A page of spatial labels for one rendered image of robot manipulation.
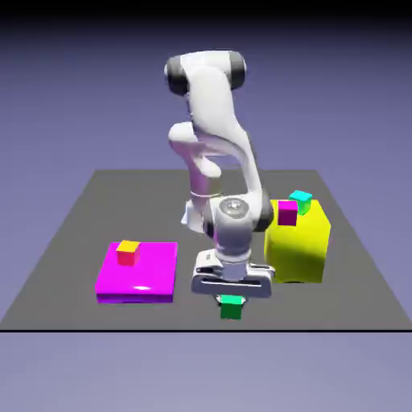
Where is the small orange cube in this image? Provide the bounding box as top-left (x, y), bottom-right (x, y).
top-left (116, 240), bottom-right (142, 267)

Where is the large yellow box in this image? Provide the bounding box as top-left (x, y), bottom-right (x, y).
top-left (263, 198), bottom-right (332, 285)

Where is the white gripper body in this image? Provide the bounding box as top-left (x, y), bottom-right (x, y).
top-left (190, 263), bottom-right (275, 299)

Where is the small cyan cube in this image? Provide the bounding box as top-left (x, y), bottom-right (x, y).
top-left (288, 190), bottom-right (313, 216)

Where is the small magenta cube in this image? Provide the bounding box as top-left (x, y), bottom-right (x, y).
top-left (277, 200), bottom-right (299, 227)

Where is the small green cube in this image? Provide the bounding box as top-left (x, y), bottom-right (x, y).
top-left (220, 295), bottom-right (244, 320)

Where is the large magenta box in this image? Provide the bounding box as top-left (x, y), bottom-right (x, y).
top-left (95, 241), bottom-right (179, 304)

